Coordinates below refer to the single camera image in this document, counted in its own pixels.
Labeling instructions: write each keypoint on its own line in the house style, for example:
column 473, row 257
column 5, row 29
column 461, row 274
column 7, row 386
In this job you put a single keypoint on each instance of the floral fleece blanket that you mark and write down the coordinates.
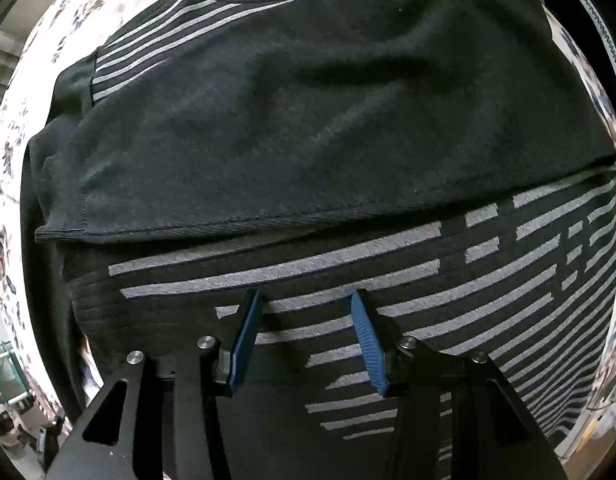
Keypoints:
column 17, row 159

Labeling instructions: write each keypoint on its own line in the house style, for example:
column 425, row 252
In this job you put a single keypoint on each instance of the green metal rack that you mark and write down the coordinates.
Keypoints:
column 14, row 387

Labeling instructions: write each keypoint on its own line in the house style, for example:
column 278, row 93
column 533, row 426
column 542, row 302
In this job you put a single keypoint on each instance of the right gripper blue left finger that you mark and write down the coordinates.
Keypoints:
column 239, row 337

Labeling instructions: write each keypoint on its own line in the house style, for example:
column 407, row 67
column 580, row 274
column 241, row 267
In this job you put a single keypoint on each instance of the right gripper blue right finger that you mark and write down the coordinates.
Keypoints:
column 377, row 337

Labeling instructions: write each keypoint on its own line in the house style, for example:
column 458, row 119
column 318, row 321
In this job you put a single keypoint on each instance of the black striped shirt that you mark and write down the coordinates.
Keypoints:
column 458, row 417

